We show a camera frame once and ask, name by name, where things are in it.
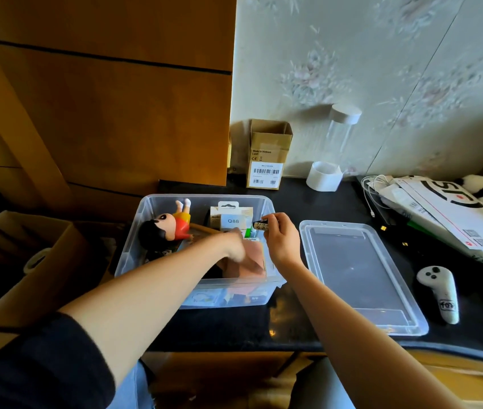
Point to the person's black sleeve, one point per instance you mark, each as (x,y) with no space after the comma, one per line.
(36,366)

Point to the large brown cardboard box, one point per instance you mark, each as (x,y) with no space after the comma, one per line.
(19,259)

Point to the small open cardboard box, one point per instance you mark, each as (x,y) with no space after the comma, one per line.
(266,157)

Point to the pink soft pouch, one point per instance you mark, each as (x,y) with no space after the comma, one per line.
(253,258)

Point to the person's blue jeans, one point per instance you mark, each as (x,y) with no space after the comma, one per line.
(132,389)

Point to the clear bottle with white cap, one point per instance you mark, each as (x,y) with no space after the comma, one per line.
(340,136)

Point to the person's right hand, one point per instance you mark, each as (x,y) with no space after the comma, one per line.
(284,244)

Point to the cartoon boy doll figure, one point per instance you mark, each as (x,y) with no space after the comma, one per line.
(165,229)

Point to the person's right forearm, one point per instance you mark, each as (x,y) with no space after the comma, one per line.
(343,336)

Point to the person's left forearm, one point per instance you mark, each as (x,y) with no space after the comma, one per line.
(147,293)

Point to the wooden cabinet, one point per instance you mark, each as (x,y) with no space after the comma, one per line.
(109,102)

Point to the clear plastic box lid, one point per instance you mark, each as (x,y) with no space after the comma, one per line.
(356,272)

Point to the brown flat item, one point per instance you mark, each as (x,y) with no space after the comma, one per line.
(204,228)

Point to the person's right thumb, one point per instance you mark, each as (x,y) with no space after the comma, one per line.
(267,236)

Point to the person's left fingers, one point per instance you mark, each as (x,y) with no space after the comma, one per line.
(238,236)

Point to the clear plastic storage box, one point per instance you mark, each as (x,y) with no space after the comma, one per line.
(169,268)

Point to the white retail product box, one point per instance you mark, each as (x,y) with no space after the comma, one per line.
(229,219)

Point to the small green item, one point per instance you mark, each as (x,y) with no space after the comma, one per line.
(248,232)

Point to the white round cup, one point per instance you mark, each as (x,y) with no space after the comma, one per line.
(324,176)

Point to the small black labelled tube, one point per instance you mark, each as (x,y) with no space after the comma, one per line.
(261,226)

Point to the person's left hand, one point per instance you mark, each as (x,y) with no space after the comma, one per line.
(235,246)

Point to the white handheld controller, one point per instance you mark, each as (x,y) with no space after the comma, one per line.
(439,291)

